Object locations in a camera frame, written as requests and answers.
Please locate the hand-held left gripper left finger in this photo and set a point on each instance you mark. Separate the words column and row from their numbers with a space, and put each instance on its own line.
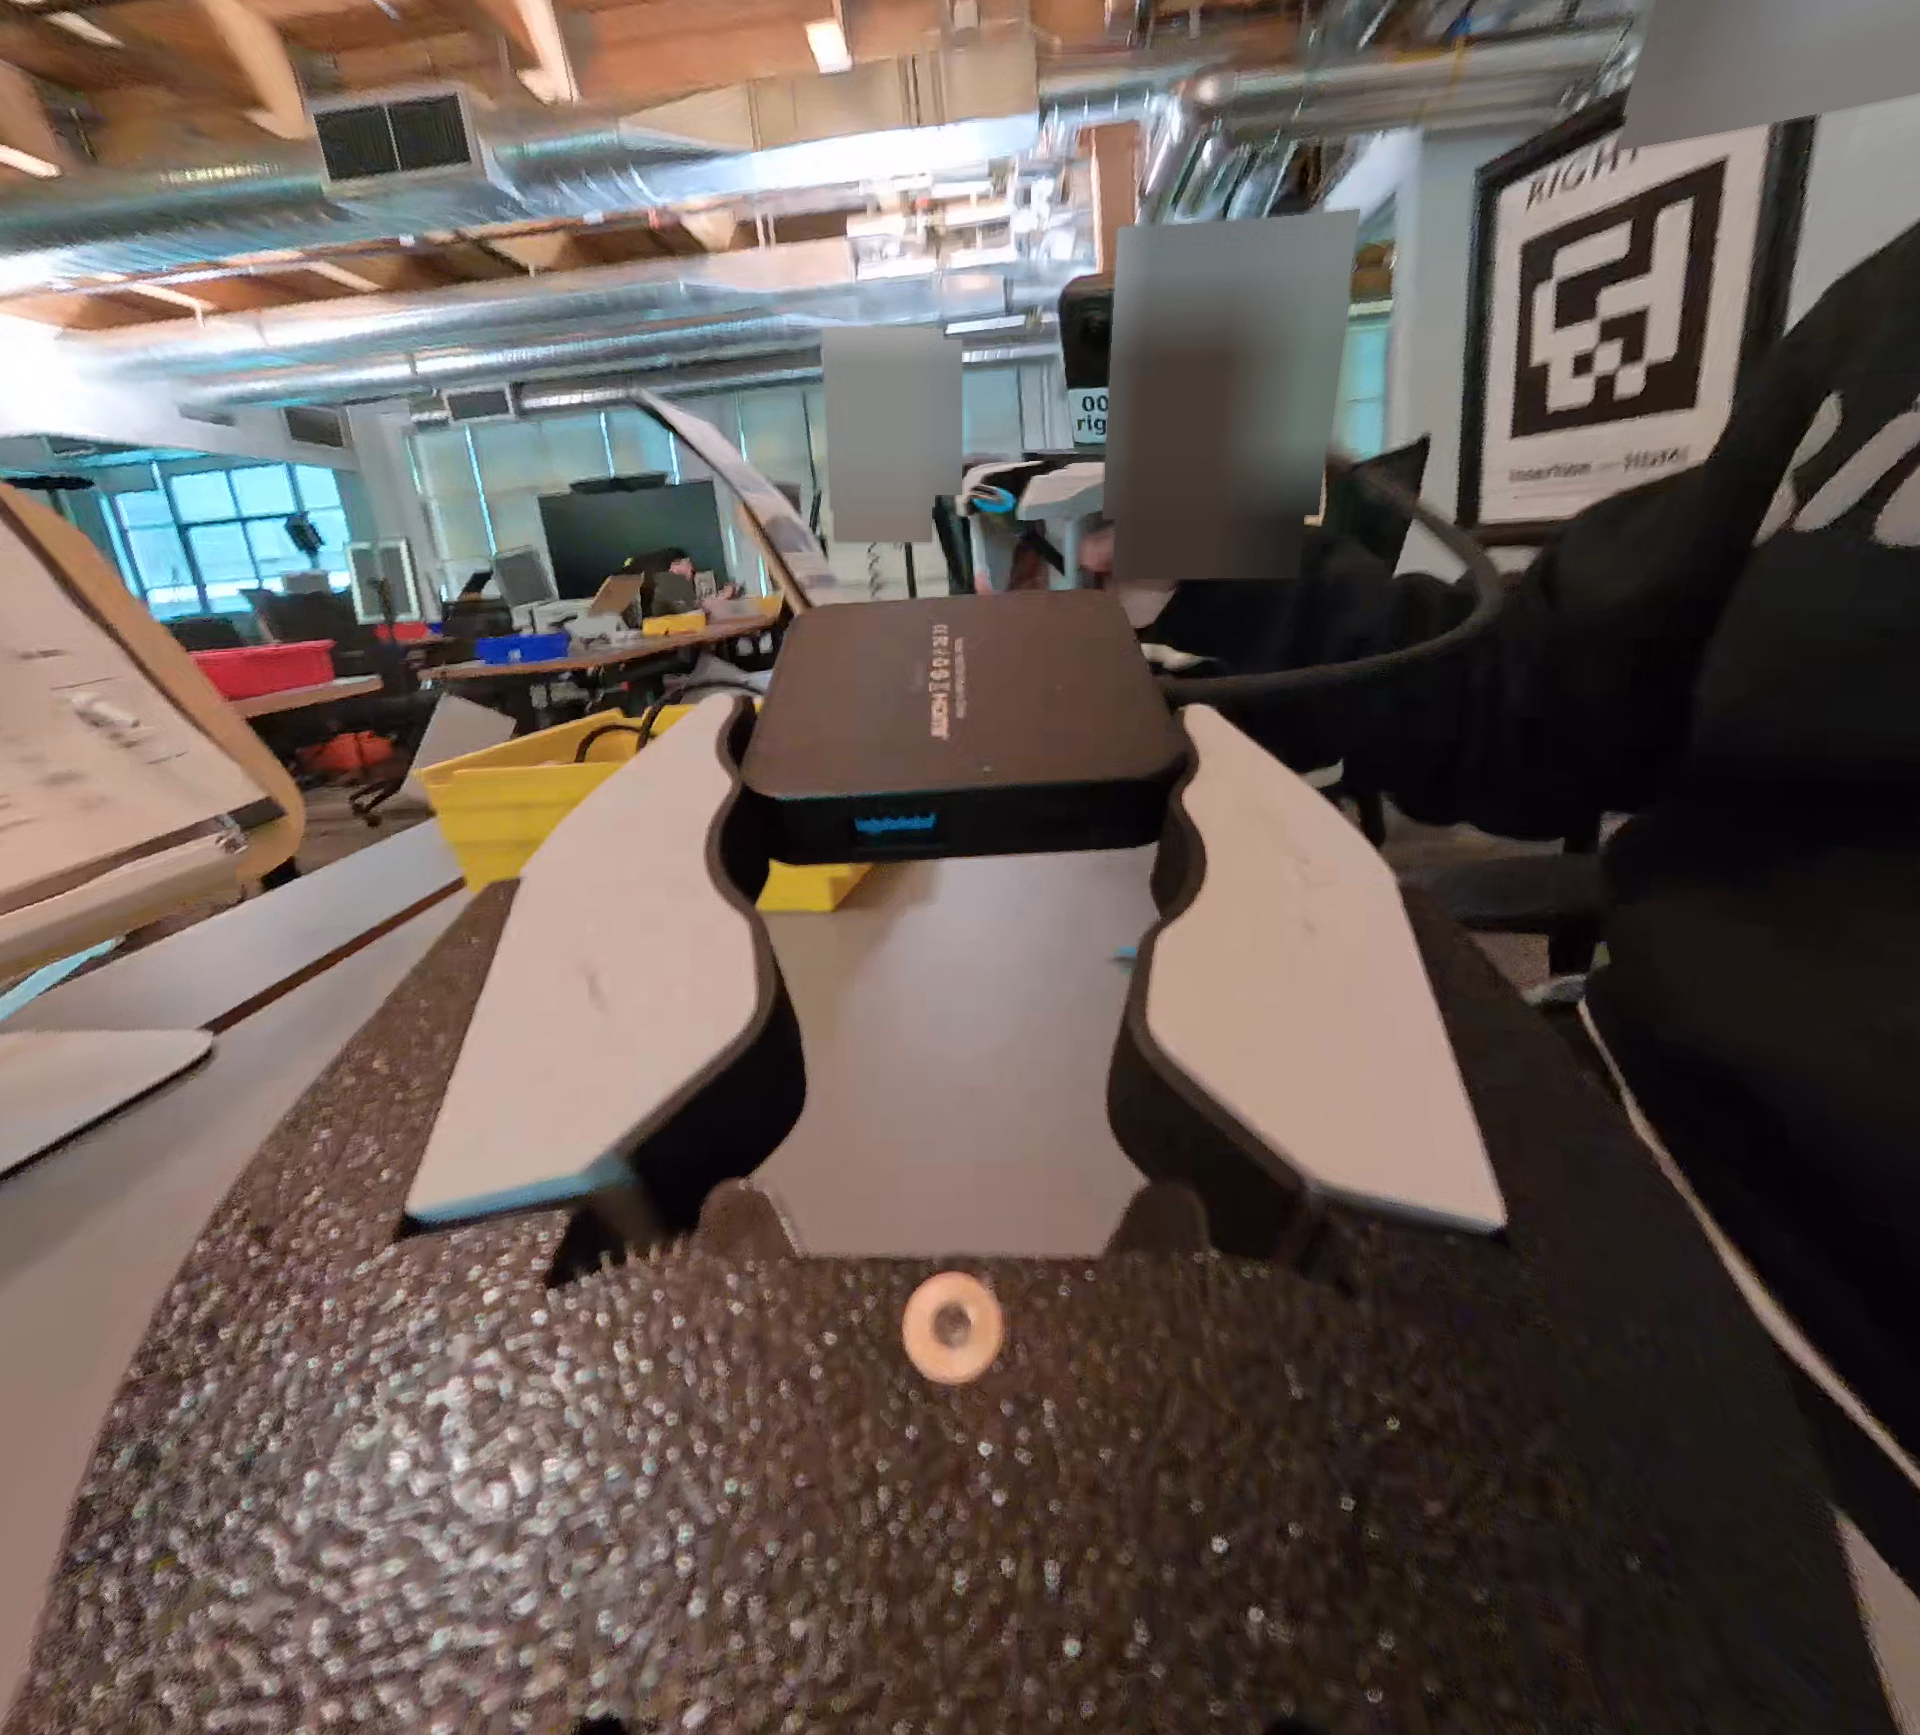
column 600, row 987

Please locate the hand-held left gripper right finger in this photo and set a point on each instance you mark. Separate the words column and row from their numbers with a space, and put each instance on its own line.
column 1320, row 1001

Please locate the yellow storage bin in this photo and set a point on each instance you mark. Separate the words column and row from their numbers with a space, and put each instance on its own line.
column 511, row 807

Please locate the black rectangular hub box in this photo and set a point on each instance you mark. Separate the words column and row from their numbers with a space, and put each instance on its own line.
column 961, row 701

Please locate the grey desk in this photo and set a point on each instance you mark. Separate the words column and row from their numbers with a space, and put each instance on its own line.
column 961, row 1017

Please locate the background work table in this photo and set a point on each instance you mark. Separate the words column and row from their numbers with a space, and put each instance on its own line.
column 600, row 659

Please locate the small blue background bin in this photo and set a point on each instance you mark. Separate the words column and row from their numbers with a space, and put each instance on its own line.
column 522, row 649

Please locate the curved grey strip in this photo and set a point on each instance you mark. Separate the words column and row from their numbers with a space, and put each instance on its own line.
column 750, row 491

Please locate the small yellow background bin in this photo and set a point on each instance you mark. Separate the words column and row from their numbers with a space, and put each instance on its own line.
column 675, row 623

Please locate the black screen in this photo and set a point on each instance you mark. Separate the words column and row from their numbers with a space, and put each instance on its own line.
column 631, row 537

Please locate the person's black clothed body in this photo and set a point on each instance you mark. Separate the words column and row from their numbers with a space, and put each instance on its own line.
column 1770, row 1091

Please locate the red background bin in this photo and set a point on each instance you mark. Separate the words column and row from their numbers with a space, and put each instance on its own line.
column 263, row 669

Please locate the wooden clipboard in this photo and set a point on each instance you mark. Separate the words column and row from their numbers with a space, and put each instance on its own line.
column 180, row 671

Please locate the white stand base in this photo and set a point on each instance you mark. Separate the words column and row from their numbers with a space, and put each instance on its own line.
column 74, row 1091

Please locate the black white marker poster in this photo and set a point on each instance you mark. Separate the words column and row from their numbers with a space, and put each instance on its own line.
column 1620, row 311

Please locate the instruction paper sheet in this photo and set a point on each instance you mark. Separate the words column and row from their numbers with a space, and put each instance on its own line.
column 74, row 747

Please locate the window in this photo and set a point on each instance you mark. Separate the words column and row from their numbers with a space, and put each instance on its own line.
column 224, row 537

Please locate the ceiling vent box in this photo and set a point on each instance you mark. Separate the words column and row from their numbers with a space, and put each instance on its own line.
column 392, row 139

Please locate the silver air duct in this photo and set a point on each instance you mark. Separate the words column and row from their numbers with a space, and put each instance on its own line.
column 600, row 323
column 675, row 173
column 1351, row 85

